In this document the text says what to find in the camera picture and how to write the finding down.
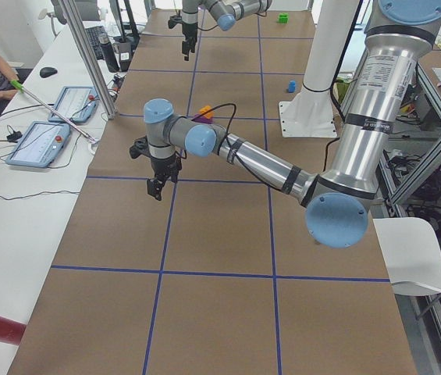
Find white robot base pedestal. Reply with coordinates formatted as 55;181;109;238
279;0;361;138

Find teach pendant tablet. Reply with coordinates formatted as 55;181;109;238
5;121;71;168
53;86;98;123

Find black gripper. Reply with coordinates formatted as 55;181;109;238
146;155;182;201
182;22;197;61

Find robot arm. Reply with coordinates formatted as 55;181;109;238
130;1;441;248
179;0;272;61

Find orange trapezoid block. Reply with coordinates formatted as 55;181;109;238
198;105;214;120

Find far teach pendant tablet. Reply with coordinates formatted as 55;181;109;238
53;86;98;123

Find black water bottle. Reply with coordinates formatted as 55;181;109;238
98;33;119;73

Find aluminium side frame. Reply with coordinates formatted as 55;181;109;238
373;52;441;374

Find near teach pendant tablet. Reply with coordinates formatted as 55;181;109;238
5;121;71;168

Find metal rod green tip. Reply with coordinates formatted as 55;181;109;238
10;80;99;145

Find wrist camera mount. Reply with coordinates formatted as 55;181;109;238
129;136;151;159
168;14;183;29

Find small blue brick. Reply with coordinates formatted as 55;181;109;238
286;80;297;93

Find black computer mouse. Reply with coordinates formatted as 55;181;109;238
39;66;58;78

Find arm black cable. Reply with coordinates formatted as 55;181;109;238
202;102;268;184
196;5;221;33

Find black keyboard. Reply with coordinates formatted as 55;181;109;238
85;26;109;59

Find aluminium frame post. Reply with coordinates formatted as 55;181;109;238
59;0;116;120

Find green brick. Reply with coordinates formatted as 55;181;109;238
277;12;289;23

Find purple trapezoid block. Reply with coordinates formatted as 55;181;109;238
191;112;213;124

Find white chair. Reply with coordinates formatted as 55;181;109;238
373;217;441;296

